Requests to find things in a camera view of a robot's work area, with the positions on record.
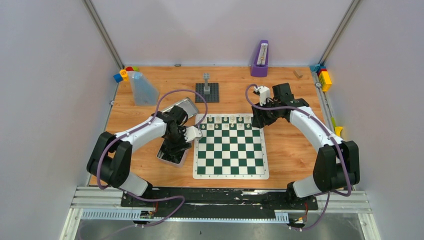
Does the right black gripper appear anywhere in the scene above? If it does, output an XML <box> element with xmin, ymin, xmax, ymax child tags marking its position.
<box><xmin>251</xmin><ymin>98</ymin><xmax>280</xmax><ymax>129</ymax></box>

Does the metal tin with black pieces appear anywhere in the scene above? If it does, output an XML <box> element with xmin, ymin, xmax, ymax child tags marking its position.
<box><xmin>156</xmin><ymin>139</ymin><xmax>192</xmax><ymax>168</ymax></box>

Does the green white chess mat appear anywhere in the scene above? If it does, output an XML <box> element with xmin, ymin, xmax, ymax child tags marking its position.
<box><xmin>192</xmin><ymin>113</ymin><xmax>270</xmax><ymax>180</ymax></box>

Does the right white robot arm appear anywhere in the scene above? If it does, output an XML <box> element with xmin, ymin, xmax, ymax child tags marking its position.
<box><xmin>247</xmin><ymin>83</ymin><xmax>360</xmax><ymax>209</ymax></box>

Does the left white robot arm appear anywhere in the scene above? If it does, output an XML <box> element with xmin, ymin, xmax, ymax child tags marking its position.
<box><xmin>86</xmin><ymin>106</ymin><xmax>192</xmax><ymax>207</ymax></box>

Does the metal tin lid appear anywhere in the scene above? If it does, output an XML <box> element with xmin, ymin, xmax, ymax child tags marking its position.
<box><xmin>161</xmin><ymin>97</ymin><xmax>200</xmax><ymax>119</ymax></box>

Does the purple metronome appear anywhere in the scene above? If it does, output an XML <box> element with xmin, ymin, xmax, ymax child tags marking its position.
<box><xmin>250</xmin><ymin>40</ymin><xmax>269</xmax><ymax>78</ymax></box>

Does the dark grey lego baseplate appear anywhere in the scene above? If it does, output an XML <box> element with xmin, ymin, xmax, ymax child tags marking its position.
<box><xmin>195</xmin><ymin>83</ymin><xmax>220</xmax><ymax>103</ymax></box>

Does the translucent blue plastic container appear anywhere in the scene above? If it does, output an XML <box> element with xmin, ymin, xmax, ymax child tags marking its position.
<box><xmin>128</xmin><ymin>71</ymin><xmax>160</xmax><ymax>107</ymax></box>

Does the small wooden block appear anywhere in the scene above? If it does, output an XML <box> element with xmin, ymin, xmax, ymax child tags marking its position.
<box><xmin>293</xmin><ymin>69</ymin><xmax>303</xmax><ymax>79</ymax></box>

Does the grey lego tower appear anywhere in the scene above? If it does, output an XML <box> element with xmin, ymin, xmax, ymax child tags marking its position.
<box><xmin>203</xmin><ymin>73</ymin><xmax>211</xmax><ymax>95</ymax></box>

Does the yellow toy block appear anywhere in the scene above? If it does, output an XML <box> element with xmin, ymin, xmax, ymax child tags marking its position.
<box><xmin>318</xmin><ymin>70</ymin><xmax>332</xmax><ymax>92</ymax></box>

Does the yellow curved toy piece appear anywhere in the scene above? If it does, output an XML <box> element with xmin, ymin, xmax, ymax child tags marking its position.
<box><xmin>334</xmin><ymin>126</ymin><xmax>344</xmax><ymax>137</ymax></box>

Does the colourful toy blocks left corner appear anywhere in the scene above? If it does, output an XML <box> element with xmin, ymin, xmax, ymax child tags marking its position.
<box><xmin>113</xmin><ymin>66</ymin><xmax>139</xmax><ymax>83</ymax></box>

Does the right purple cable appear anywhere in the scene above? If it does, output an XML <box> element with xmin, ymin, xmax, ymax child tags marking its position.
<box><xmin>245</xmin><ymin>84</ymin><xmax>353</xmax><ymax>232</ymax></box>

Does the purple cable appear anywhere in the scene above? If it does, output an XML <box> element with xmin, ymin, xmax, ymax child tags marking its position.
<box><xmin>245</xmin><ymin>84</ymin><xmax>353</xmax><ymax>232</ymax></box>
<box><xmin>76</xmin><ymin>89</ymin><xmax>209</xmax><ymax>240</ymax></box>

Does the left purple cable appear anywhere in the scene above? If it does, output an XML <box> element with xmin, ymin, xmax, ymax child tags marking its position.
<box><xmin>76</xmin><ymin>89</ymin><xmax>209</xmax><ymax>240</ymax></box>

